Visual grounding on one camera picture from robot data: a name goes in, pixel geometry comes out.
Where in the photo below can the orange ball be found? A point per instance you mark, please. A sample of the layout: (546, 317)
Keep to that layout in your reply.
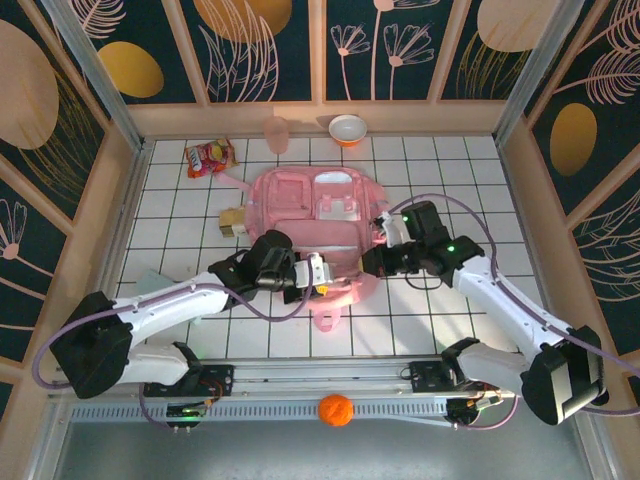
(336, 410)

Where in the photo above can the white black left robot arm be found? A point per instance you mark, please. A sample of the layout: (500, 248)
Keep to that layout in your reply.
(165, 300)

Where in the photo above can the pink translucent plastic cup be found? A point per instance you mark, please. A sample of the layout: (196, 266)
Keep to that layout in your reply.
(277, 135)

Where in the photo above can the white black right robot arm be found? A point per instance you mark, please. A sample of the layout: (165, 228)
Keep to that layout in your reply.
(500, 300)

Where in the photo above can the pink backpack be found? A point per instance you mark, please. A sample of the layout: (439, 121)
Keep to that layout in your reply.
(300, 240)

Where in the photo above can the orange bowl white inside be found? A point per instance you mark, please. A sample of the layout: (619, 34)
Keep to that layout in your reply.
(347, 127)

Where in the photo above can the small tan box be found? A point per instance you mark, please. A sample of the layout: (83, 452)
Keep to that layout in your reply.
(231, 220)

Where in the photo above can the colourful snack bag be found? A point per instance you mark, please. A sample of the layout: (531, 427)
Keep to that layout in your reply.
(210, 157)

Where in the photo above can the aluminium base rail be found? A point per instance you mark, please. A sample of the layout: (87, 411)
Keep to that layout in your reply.
(320, 372)

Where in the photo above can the aluminium frame post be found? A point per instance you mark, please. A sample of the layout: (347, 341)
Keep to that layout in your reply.
(530, 75)
(100, 85)

